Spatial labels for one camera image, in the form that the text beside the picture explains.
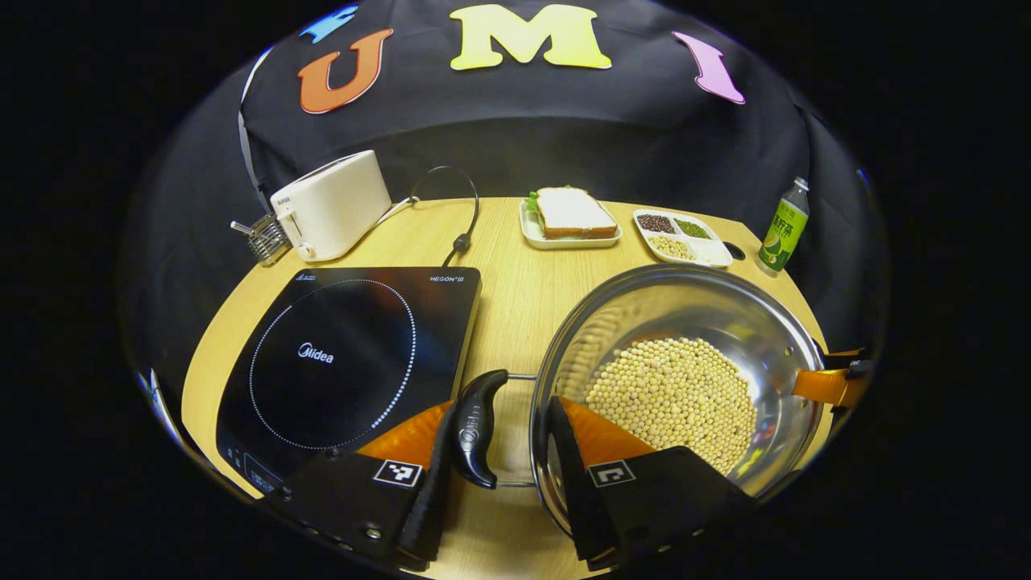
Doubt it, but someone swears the white divided dish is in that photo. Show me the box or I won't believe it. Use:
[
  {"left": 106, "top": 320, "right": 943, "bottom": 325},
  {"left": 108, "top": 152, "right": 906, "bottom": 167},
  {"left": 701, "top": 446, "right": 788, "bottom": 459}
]
[{"left": 632, "top": 209, "right": 735, "bottom": 269}]

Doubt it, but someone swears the white toaster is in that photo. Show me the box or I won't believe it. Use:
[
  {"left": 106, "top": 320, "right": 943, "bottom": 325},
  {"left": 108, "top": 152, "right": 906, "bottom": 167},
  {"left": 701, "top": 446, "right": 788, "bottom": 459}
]
[{"left": 270, "top": 150, "right": 393, "bottom": 263}]

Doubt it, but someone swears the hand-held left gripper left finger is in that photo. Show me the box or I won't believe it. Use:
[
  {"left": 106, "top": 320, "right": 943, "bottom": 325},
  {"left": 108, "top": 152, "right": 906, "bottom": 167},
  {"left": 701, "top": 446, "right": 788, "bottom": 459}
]
[{"left": 266, "top": 400, "right": 460, "bottom": 573}]

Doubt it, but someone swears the stainless steel pot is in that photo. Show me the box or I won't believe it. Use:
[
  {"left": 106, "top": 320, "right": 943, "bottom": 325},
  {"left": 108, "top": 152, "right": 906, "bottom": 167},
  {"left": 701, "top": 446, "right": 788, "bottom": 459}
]
[{"left": 451, "top": 264, "right": 826, "bottom": 541}]

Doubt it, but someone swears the small metal wire rack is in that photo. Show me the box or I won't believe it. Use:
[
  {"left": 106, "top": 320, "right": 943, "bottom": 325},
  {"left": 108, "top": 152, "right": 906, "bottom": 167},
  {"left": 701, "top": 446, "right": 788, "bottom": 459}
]
[{"left": 230, "top": 213, "right": 291, "bottom": 267}]

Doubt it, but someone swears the sandwich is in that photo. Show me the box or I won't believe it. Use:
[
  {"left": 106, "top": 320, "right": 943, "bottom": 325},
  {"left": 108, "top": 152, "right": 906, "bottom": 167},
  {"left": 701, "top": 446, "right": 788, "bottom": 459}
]
[{"left": 528, "top": 185, "right": 619, "bottom": 241}]

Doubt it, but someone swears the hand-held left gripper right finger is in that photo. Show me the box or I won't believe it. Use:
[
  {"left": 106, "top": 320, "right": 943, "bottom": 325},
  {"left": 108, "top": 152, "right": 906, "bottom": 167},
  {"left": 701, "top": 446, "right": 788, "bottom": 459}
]
[{"left": 548, "top": 395, "right": 758, "bottom": 573}]

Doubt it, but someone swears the black backdrop cloth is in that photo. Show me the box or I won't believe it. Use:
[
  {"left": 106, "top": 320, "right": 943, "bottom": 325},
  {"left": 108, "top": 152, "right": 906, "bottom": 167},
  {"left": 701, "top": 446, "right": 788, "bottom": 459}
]
[{"left": 121, "top": 0, "right": 891, "bottom": 387}]

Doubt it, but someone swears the small soybean heap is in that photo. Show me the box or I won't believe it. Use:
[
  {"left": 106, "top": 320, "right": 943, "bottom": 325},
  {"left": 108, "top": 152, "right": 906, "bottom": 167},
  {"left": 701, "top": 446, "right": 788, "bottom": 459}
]
[{"left": 648, "top": 236, "right": 698, "bottom": 261}]

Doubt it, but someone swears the green label drink bottle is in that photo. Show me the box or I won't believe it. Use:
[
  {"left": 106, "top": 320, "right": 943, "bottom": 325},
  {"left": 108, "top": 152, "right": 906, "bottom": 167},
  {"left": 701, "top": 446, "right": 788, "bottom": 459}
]
[{"left": 757, "top": 176, "right": 810, "bottom": 277}]

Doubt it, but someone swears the white toaster cable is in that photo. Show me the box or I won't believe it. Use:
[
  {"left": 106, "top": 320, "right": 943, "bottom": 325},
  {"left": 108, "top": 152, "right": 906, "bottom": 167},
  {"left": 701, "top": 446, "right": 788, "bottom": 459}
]
[{"left": 375, "top": 196, "right": 420, "bottom": 226}]

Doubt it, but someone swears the black induction cooktop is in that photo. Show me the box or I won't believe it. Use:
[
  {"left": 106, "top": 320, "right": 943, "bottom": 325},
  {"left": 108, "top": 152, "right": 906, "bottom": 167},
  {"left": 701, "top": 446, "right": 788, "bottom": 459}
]
[{"left": 215, "top": 267, "right": 482, "bottom": 494}]

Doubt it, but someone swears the pile of soybeans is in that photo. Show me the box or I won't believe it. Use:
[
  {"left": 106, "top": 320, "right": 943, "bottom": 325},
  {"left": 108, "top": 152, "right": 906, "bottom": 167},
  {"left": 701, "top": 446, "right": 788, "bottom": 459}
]
[{"left": 586, "top": 337, "right": 758, "bottom": 476}]

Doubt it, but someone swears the black power cable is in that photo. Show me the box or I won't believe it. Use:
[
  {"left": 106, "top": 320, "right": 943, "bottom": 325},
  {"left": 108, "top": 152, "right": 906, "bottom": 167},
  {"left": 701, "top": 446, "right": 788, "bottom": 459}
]
[{"left": 411, "top": 165, "right": 481, "bottom": 268}]

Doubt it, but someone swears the white rectangular plate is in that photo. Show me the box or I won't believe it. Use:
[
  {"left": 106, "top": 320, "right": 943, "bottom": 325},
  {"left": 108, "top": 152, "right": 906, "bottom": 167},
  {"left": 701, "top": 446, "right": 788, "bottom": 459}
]
[{"left": 520, "top": 197, "right": 623, "bottom": 251}]

